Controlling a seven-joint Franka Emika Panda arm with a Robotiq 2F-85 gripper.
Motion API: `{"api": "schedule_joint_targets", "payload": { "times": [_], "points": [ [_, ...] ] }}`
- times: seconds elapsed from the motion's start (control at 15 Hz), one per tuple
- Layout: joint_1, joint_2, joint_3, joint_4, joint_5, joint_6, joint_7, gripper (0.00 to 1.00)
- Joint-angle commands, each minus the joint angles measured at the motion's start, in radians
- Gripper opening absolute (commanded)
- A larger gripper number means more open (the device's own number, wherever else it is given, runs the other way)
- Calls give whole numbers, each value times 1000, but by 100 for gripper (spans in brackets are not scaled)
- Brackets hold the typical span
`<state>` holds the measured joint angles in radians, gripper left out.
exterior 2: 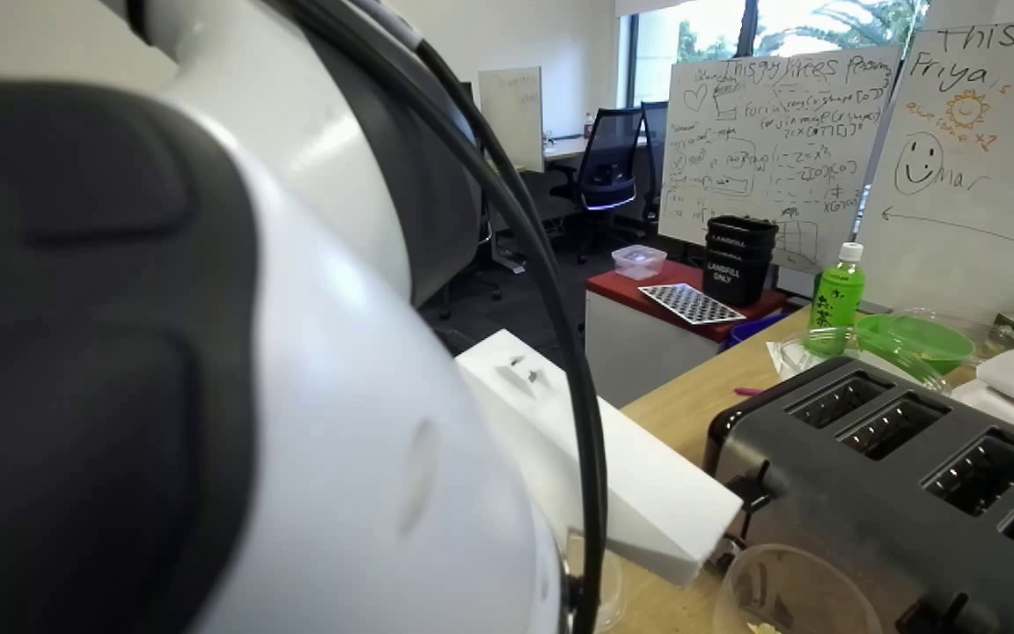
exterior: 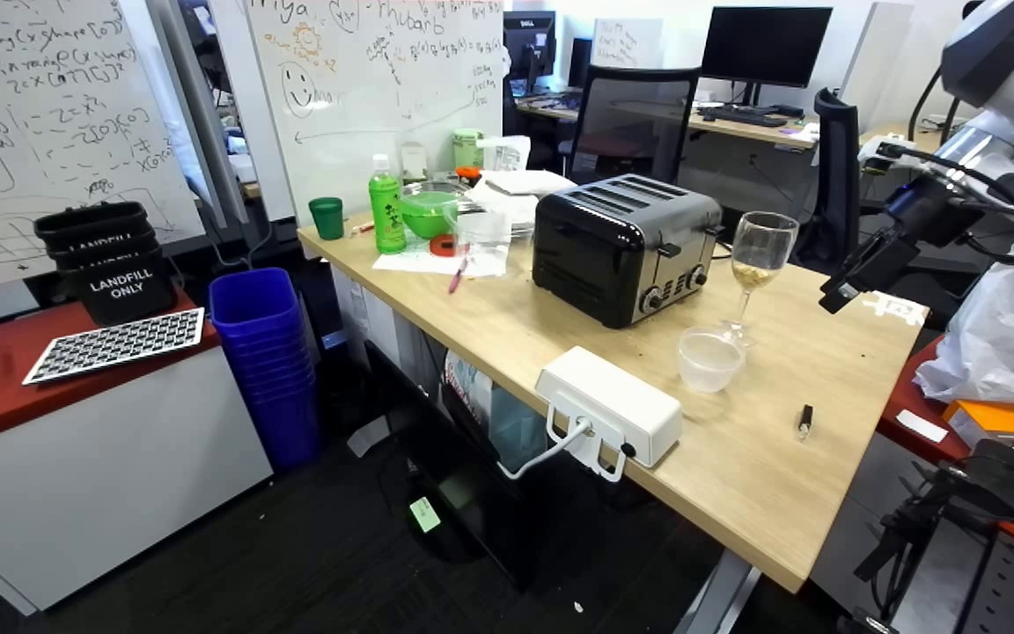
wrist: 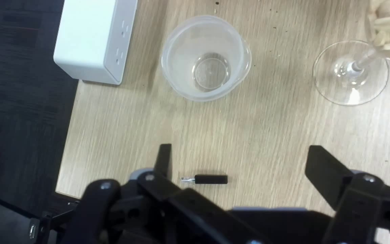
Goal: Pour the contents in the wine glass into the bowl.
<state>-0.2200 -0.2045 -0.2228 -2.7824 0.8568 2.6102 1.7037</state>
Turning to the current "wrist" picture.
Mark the clear wine glass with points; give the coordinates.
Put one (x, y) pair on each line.
(351, 75)

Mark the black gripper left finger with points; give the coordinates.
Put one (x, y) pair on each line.
(159, 208)

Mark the white rectangular box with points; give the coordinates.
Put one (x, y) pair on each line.
(91, 41)

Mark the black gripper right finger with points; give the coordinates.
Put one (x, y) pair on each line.
(366, 208)

